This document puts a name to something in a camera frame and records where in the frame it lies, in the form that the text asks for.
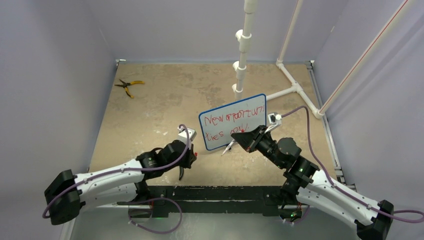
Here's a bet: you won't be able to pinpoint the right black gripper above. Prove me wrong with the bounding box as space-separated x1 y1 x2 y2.
232 125 285 169

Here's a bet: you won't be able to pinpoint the white red marker pen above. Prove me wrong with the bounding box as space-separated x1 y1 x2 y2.
221 139 236 156

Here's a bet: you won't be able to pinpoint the blue framed whiteboard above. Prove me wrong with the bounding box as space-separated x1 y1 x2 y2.
198 93 267 151

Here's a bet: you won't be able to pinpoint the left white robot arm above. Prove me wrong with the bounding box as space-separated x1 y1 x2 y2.
42 140 198 226

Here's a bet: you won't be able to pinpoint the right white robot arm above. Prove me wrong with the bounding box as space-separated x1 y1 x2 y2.
231 125 394 240

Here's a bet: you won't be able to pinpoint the black handled wire stripper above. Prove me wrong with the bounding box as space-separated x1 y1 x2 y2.
178 166 185 181

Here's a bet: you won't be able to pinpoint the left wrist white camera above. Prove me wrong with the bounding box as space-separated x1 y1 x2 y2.
176 124 197 143

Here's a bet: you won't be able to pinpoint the wrist white camera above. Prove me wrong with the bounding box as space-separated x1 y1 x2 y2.
176 124 197 143
265 112 282 133

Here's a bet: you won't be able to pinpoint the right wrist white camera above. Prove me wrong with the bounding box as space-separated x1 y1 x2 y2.
265 112 282 133

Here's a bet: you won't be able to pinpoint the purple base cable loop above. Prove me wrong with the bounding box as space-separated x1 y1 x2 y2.
127 197 184 234

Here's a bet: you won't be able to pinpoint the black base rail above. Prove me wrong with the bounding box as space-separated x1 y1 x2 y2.
115 184 309 219

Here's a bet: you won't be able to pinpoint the yellow handled pliers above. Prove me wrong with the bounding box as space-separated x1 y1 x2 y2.
114 79 145 99

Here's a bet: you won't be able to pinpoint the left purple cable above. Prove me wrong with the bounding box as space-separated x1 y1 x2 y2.
42 123 192 220

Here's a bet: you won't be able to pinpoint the white PVC pipe frame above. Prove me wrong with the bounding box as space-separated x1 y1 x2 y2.
232 0 415 119

